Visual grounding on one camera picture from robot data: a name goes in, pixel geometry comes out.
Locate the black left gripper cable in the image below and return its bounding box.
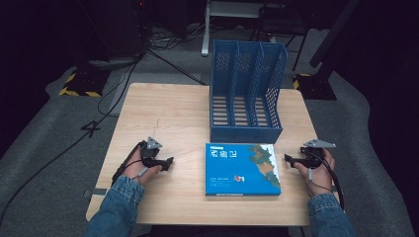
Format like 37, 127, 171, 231
111, 140, 147, 186

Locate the dark computer tower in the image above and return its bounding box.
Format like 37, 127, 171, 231
74, 0, 148, 69

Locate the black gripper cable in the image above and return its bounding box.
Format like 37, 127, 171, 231
310, 151, 346, 211
111, 140, 147, 186

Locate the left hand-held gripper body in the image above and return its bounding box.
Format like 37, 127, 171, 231
139, 135, 164, 168

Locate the white metal stand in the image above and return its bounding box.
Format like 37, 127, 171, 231
201, 0, 287, 57

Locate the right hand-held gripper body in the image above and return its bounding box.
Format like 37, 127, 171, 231
299, 138, 337, 169

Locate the grey table edge bracket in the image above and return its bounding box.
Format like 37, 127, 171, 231
83, 187, 109, 199

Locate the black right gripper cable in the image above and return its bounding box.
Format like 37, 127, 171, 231
310, 151, 346, 211

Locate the black chair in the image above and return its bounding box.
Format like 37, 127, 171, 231
250, 0, 314, 72

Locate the person's left hand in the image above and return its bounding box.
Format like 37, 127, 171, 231
121, 147, 163, 186

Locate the long black floor cable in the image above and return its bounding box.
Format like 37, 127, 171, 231
0, 48, 146, 228

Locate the black yellow striped base plate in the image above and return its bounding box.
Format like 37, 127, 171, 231
292, 72, 338, 102
58, 68, 112, 99

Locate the person's right hand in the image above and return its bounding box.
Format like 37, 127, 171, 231
293, 147, 336, 198

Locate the blue book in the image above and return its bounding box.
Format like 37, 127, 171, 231
205, 142, 282, 198

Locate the black slanted stand pole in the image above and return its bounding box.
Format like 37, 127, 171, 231
308, 0, 362, 69

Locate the blue plastic file rack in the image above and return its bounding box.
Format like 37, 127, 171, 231
209, 39, 289, 145

